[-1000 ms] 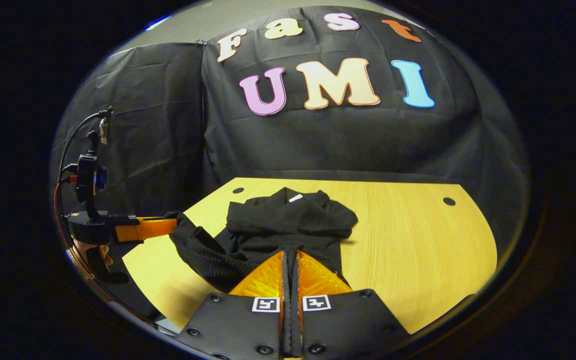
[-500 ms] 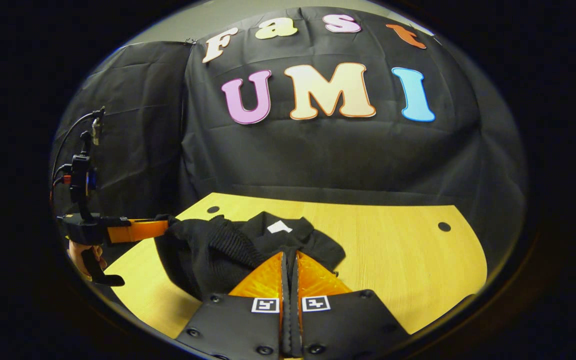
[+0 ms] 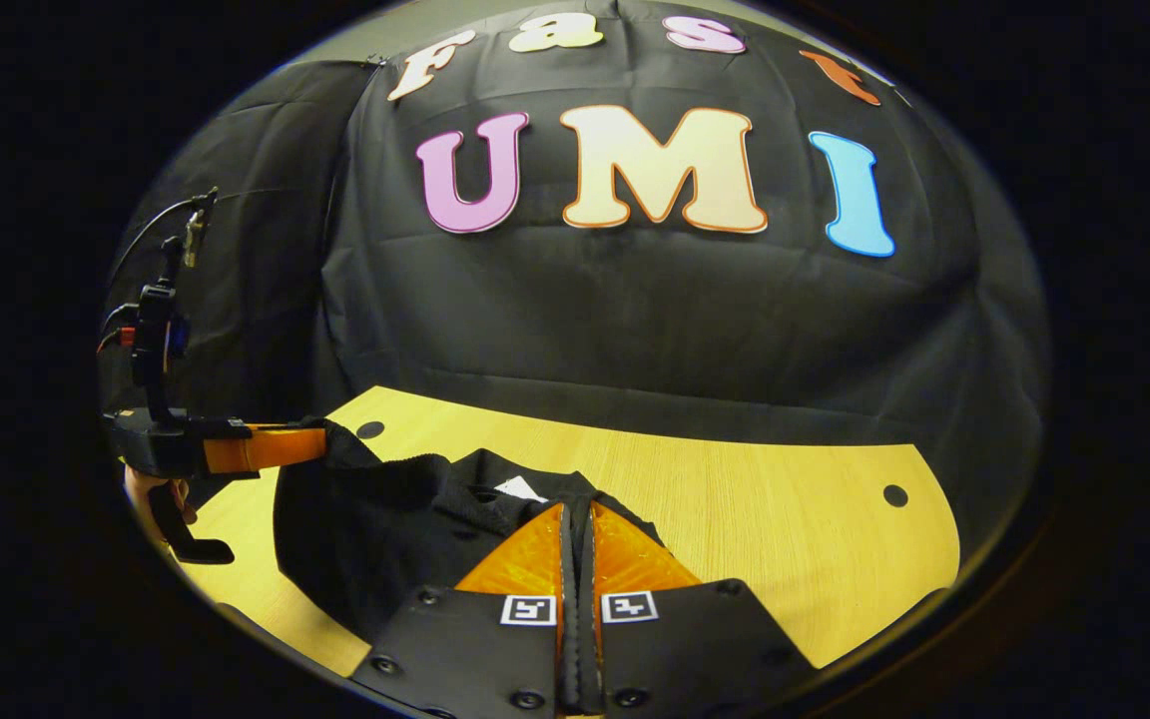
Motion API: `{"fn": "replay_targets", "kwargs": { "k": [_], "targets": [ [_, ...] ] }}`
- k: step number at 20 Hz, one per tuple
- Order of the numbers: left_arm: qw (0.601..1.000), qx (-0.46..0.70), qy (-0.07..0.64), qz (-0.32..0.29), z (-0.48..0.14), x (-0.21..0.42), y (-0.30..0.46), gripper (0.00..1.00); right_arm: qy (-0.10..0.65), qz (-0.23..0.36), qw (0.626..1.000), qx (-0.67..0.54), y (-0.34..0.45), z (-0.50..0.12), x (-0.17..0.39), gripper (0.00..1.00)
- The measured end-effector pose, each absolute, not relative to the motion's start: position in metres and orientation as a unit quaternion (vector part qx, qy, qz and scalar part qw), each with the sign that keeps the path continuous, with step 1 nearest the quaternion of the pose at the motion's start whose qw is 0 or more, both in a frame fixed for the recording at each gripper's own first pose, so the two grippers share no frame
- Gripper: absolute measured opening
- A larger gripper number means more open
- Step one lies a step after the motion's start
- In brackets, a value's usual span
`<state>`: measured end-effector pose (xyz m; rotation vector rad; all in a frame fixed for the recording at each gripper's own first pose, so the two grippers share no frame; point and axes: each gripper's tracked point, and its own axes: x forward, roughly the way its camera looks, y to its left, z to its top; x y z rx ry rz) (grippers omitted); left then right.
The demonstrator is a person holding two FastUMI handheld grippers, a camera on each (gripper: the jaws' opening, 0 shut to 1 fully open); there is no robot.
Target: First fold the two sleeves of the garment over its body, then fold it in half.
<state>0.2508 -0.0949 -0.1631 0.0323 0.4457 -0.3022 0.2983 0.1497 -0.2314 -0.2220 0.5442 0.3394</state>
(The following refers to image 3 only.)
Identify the black backdrop cloth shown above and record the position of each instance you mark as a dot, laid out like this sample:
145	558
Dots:
635	330

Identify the black trousers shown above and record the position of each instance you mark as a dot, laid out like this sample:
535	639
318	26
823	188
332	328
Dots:
365	539

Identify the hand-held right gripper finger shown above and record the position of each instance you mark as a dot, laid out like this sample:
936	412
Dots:
568	639
587	639

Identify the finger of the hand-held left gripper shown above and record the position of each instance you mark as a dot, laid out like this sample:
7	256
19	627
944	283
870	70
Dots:
266	448

